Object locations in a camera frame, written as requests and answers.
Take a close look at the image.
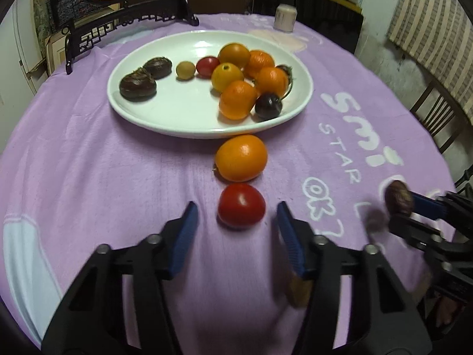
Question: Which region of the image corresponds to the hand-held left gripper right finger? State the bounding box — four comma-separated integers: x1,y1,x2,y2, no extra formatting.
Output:
276,201,433,355

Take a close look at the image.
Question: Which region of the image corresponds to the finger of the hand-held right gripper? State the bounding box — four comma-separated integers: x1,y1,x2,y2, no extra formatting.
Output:
388,214,449,250
409,191,473,230

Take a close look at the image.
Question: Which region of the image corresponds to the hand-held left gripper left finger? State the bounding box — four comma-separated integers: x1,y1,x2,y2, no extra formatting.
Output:
41,201,200,355

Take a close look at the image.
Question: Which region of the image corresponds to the dark purple passion fruit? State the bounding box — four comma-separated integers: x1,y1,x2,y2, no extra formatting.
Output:
384,180,414,217
142,57,172,80
275,64,295,82
119,67,158,102

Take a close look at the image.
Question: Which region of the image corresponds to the red tomato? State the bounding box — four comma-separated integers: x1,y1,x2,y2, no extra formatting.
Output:
217,183,266,229
195,56,221,78

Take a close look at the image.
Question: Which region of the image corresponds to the orange mandarin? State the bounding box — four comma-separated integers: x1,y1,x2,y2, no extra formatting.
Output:
219,80,259,121
244,50,276,79
255,67,290,97
215,134,268,183

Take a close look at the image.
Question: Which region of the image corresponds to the white round plate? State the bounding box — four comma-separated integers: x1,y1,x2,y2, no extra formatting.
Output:
107,30,315,140

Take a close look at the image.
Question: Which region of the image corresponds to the small dark purple plum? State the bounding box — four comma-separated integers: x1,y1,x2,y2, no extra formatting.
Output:
254,93,284,121

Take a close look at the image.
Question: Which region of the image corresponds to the smooth yellow-orange citrus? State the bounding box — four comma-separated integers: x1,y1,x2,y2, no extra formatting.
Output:
217,43,251,69
211,63,245,94

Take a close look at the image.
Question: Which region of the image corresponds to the brown slatted wooden chair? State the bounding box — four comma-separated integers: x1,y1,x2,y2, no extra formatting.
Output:
409,78,473,152

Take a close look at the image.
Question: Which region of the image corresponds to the purple printed tablecloth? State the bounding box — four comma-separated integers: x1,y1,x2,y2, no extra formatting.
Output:
0,13,459,348

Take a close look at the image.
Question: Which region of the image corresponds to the beige checked cloth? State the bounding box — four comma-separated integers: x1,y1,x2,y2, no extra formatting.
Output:
386,0,473,119

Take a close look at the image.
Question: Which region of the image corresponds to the pale beverage can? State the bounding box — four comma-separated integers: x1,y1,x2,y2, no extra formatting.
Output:
273,4,298,32

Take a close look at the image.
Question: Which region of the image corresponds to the black panel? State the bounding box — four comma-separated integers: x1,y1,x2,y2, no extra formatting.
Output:
253,0,365,54

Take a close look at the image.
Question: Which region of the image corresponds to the wooden framed picture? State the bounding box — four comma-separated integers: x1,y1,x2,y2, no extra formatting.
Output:
44,31,74,78

